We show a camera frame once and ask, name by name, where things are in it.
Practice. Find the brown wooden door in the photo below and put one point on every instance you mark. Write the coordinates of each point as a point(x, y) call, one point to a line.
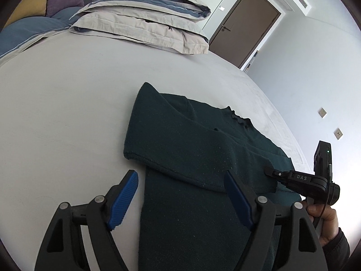
point(242, 25)

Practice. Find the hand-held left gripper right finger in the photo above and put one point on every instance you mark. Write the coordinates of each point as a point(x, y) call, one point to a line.
point(237, 200)

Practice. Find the dark green knit sweater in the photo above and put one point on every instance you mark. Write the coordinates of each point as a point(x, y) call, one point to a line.
point(197, 152)

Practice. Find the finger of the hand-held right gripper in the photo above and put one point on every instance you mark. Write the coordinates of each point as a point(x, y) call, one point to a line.
point(275, 172)

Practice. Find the beige pillow with blue trim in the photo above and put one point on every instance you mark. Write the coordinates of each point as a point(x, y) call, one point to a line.
point(146, 5)

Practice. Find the person's right forearm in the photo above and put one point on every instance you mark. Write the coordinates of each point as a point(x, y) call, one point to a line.
point(337, 252)

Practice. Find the plain beige pillow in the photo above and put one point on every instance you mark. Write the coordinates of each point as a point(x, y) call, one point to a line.
point(141, 31)

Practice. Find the yellow patterned cushion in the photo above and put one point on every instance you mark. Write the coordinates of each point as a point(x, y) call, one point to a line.
point(31, 7)

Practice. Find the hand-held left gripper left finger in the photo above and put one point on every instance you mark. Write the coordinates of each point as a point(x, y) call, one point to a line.
point(124, 200)

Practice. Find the beige wall socket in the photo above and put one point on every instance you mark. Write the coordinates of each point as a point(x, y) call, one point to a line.
point(322, 112)
point(338, 133)

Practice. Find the person's right hand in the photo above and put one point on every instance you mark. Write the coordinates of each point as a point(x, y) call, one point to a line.
point(328, 223)

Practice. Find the blue duvet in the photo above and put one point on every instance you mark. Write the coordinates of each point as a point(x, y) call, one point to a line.
point(25, 31)

